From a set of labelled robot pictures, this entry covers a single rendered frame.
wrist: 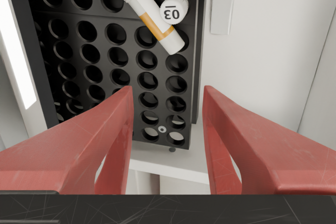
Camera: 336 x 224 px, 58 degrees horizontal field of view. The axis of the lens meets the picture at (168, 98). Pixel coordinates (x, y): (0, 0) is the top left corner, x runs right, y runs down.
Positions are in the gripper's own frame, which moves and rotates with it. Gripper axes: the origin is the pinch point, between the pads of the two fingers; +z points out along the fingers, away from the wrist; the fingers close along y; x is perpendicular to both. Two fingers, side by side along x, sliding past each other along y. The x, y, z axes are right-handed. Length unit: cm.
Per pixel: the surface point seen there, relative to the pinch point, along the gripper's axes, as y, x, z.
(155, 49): 0.7, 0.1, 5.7
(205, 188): -5.4, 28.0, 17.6
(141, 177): 3.7, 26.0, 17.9
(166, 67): 0.1, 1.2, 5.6
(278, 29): -7.7, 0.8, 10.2
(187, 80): -1.2, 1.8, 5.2
